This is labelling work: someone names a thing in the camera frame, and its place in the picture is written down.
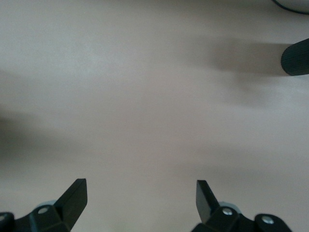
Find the black cable tangle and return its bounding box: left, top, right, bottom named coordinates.
left=272, top=0, right=309, bottom=13

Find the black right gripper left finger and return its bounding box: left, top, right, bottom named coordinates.
left=0, top=178, right=88, bottom=232

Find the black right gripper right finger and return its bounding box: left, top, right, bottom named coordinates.
left=192, top=180, right=292, bottom=232

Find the black foam cylinder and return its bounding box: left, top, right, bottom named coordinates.
left=281, top=38, right=309, bottom=78

